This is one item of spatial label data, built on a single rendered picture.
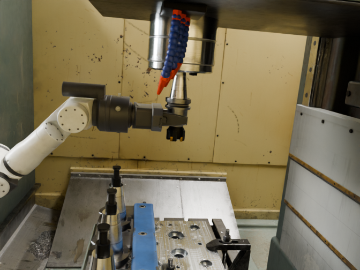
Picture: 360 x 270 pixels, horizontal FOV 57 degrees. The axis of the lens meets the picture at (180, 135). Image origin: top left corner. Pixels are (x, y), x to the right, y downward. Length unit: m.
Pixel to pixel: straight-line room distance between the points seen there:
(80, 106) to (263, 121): 1.37
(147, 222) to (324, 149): 0.57
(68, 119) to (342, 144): 0.67
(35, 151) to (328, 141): 0.76
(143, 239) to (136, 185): 1.30
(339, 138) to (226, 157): 1.09
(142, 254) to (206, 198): 1.34
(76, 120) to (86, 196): 1.10
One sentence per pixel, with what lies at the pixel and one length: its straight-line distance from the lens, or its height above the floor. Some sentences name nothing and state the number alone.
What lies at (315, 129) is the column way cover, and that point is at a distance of 1.05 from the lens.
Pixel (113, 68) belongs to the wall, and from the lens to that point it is 1.81.
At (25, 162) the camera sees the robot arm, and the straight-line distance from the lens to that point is 0.87.
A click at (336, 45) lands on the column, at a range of 1.10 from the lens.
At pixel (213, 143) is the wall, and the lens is 1.91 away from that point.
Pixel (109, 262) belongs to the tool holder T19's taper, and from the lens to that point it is 0.42.
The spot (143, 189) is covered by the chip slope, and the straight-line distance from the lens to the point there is 1.86.
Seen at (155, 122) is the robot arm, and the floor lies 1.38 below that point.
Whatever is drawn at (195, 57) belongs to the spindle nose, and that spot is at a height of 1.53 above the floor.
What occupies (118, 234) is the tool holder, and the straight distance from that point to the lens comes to 0.53.
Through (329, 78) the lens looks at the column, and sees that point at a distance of 1.11.
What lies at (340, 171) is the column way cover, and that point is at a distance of 0.94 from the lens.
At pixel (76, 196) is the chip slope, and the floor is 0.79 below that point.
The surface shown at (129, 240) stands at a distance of 0.60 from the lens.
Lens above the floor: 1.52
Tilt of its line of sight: 12 degrees down
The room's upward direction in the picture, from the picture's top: 5 degrees clockwise
